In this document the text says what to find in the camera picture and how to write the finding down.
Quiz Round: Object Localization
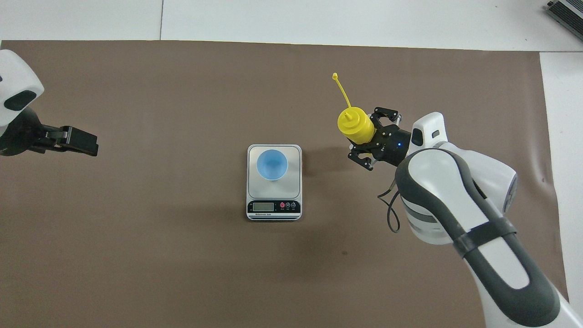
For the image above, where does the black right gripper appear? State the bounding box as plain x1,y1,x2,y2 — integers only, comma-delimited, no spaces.
348,108,413,172

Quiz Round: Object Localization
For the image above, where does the silver digital kitchen scale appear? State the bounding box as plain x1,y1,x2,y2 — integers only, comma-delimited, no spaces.
246,144,303,222

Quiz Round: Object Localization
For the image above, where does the light blue plastic cup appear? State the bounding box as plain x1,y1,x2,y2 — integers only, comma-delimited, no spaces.
256,149,289,181

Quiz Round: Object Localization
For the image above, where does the brown paper mat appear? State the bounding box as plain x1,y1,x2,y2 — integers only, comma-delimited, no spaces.
0,40,572,328

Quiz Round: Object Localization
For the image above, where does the grey ribbed metal device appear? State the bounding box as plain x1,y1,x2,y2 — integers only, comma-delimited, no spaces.
546,0,583,42

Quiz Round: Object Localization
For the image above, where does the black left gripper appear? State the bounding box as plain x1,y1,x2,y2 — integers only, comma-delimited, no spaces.
0,109,99,157

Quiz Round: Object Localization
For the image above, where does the yellow squeeze bottle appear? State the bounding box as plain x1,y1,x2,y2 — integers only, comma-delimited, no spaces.
332,73,376,145

